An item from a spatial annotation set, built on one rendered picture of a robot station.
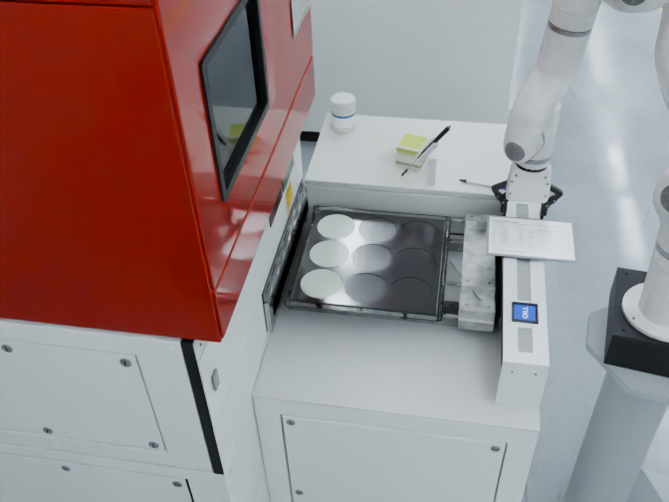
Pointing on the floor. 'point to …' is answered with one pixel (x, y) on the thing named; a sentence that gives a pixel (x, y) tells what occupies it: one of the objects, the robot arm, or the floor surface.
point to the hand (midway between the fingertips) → (523, 212)
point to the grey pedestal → (619, 432)
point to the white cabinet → (386, 456)
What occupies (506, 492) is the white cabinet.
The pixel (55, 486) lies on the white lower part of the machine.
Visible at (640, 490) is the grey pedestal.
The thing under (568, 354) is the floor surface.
